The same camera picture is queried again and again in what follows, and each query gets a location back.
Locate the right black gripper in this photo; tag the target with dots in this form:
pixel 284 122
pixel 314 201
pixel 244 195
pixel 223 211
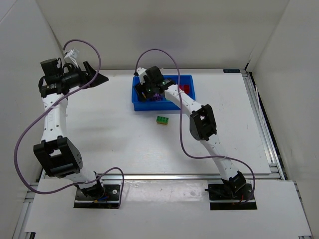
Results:
pixel 139 92

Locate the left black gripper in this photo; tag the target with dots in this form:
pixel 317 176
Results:
pixel 84 74

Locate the purple curved lego brick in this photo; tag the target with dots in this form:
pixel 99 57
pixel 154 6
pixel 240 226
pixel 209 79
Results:
pixel 157 97

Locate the red oval lego brick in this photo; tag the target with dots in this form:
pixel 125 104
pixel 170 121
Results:
pixel 185 88

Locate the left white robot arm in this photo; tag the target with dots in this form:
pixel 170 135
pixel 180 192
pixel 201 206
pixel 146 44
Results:
pixel 58 156

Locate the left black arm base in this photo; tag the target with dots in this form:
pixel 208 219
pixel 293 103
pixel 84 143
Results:
pixel 107 197

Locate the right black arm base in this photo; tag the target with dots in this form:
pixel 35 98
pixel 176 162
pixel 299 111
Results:
pixel 222 199

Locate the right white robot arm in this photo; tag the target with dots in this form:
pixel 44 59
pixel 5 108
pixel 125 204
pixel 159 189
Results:
pixel 202 124

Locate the green flat lego plate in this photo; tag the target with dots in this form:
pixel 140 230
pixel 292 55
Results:
pixel 162 120

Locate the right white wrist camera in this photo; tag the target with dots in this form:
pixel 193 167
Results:
pixel 141 74

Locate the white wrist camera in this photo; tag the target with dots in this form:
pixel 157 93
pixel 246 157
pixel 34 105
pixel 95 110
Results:
pixel 141 74
pixel 71 56

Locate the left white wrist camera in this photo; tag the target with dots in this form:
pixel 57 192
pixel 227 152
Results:
pixel 71 56

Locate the aluminium front rail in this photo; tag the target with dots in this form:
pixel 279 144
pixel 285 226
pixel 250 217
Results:
pixel 272 176

